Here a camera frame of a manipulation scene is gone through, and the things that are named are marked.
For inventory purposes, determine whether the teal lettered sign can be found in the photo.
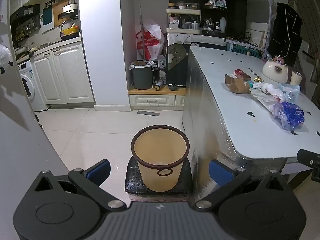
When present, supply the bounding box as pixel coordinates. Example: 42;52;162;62
234;44;265;59

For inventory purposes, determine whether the silver foil table cover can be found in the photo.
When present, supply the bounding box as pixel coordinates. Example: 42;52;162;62
182;46;288;180

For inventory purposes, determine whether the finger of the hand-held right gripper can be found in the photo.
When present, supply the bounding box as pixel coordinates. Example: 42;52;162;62
297;149;320;167

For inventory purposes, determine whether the brown paper bag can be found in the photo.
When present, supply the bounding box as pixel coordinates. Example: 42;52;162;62
224;74;252;95

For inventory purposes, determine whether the white cooking pot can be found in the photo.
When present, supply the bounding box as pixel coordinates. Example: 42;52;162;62
62;4;79;14

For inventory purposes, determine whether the black dish rack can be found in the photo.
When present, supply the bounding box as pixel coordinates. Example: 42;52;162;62
58;12;80;40

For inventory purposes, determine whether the black spice rack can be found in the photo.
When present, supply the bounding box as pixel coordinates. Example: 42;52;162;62
15;21;42;43

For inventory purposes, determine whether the white cat-shaped ornament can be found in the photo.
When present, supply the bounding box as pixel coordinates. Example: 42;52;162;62
262;57;288;84

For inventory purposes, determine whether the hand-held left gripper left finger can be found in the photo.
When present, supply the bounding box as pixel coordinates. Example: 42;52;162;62
30;159;127;212

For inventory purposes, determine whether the red packet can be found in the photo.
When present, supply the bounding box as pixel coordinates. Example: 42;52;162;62
234;69;252;80

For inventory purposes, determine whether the black jacket with white trim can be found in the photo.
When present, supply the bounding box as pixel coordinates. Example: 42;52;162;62
267;2;303;67

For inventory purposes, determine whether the white foam board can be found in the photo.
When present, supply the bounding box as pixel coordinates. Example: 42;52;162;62
246;21;269;47

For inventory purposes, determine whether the beige cup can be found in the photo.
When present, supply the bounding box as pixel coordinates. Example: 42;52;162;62
290;71;303;85

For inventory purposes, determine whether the clear plastic bag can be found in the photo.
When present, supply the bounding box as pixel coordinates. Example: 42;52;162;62
252;82;285;113

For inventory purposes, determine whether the yellow basin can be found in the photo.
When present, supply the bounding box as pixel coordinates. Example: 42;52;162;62
61;26;80;37

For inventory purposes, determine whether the blue printed plastic bag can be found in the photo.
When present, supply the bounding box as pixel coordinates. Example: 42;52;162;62
272;102;305;131

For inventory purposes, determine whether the red and white plastic bag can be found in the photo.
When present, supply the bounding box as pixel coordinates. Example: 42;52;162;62
135;18;166;62

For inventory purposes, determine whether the black padded stool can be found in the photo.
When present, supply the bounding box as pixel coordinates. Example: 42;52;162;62
124;156;193;202

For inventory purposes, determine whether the wooden cutting board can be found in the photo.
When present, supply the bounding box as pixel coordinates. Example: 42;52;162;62
52;0;69;28

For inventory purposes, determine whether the white drawer unit wooden top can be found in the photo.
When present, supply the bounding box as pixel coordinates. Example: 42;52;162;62
128;89;187;111

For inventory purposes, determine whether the white kitchen counter cabinet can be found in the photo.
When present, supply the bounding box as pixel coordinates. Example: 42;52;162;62
32;42;95;105

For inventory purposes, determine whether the black range hood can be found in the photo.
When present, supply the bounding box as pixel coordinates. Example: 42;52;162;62
10;4;41;22

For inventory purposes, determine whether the black cable coil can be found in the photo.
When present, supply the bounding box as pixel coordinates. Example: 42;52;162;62
235;32;253;43

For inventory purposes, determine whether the bear print cabinet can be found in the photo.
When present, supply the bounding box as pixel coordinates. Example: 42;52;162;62
167;34;192;85

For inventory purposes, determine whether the row of glass jars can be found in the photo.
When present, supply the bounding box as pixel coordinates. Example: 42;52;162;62
168;2;200;10

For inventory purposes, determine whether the grey bin with white liner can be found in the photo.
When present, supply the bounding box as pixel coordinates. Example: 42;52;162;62
129;60;158;90

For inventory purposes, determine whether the teal hanging board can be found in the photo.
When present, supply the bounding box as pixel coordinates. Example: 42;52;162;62
42;5;53;26

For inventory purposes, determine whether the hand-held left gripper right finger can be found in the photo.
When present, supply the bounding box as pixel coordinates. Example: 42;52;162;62
194;159;292;210

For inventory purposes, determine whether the white washing machine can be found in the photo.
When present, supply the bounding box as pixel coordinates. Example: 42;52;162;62
17;59;48;112

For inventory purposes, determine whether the cream-framed fish tank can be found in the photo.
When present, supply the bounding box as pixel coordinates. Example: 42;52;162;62
166;8;202;35

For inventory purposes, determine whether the grey flat strip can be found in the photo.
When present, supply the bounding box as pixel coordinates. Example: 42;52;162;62
137;110;160;117

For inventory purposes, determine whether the beige bin with brown rim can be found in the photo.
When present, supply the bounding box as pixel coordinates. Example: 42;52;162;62
131;124;190;193

